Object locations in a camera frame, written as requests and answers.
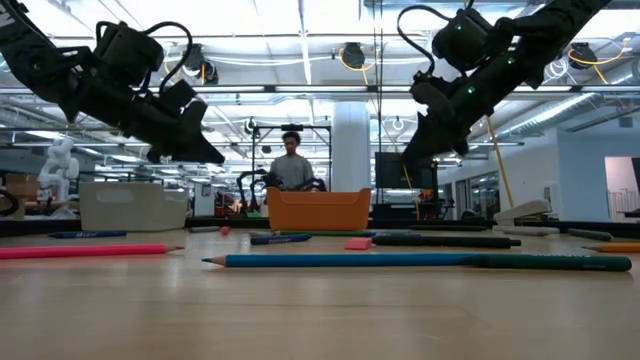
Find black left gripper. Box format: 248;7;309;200
98;83;226;166

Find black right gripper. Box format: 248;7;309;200
403;67;511;174

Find black pen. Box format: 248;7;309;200
371;234;523;250
406;223;489;233

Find blue crayon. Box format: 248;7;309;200
373;230;422;240
47;229;129;240

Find pink eraser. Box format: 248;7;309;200
343;236;374;252

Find dark blue marker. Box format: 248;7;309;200
249;233;313;247

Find green pencil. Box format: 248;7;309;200
273;229;377;238

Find blue pencil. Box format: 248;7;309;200
200;252;484;269

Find dark green marker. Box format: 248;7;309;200
459;253;633;273

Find dark grey pen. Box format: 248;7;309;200
566;227;615;243

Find black monitor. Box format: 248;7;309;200
374;151;439;191

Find white cabinet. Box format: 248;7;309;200
192;182;217;218

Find light grey plastic bin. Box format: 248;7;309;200
78;181;190;233

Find white round pillar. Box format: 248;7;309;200
331;101;372;194

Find white stapler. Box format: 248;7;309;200
492;198;561;236

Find person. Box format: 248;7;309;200
269;130;317;193

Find orange plastic bin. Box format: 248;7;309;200
265;186;374;233

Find brown cardboard box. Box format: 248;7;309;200
3;173;41;221

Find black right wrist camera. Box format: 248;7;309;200
409;72;455;120

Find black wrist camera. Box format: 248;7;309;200
409;72;455;120
158;78;200;120

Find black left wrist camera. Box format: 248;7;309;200
158;78;200;120

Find yellow hanging cable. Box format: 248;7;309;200
485;115;516;210

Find black ceiling cable reel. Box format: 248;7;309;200
341;41;367;70
181;43;220;86
568;41;600;70

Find silver ventilation duct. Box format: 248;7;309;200
492;92;640;141

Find black camera rig frame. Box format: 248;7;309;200
249;123;333;194

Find black aluminium table frame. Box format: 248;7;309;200
0;217;640;239

